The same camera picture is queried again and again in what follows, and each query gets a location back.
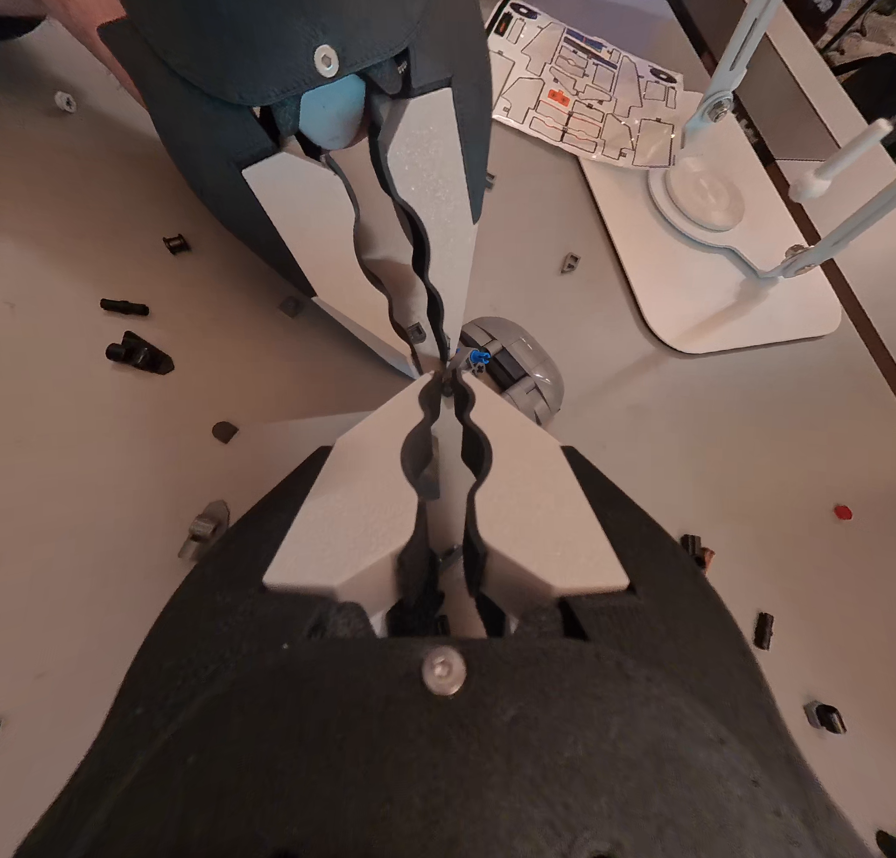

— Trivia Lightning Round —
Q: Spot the grey liftarm with blue pin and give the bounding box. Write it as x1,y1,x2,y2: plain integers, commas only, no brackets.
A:
448,346,492,383

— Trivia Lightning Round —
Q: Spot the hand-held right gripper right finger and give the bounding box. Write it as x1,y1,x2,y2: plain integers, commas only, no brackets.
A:
451,370,631,636

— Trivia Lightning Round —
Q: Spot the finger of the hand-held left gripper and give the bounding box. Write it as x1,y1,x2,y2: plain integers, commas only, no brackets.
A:
240,148,424,382
370,87,480,370

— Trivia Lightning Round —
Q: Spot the black lego wedge piece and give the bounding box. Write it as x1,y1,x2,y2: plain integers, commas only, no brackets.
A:
105,330,175,377

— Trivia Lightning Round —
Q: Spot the grey curved lego assembly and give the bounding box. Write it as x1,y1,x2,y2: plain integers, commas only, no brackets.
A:
458,316,565,426

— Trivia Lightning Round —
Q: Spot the grey lego wedge piece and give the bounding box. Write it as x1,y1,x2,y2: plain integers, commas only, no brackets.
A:
178,499,231,562

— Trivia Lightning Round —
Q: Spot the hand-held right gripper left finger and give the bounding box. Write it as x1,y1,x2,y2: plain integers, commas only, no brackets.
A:
262,372,446,636

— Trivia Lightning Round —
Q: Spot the black and grey lego clip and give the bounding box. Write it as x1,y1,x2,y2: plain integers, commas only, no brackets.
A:
803,700,847,736

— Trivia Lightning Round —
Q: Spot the white book stand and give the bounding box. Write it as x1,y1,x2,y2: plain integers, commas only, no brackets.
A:
580,0,896,355

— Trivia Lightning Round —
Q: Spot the lego sticker sheet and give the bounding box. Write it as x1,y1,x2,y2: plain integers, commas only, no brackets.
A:
488,0,685,171

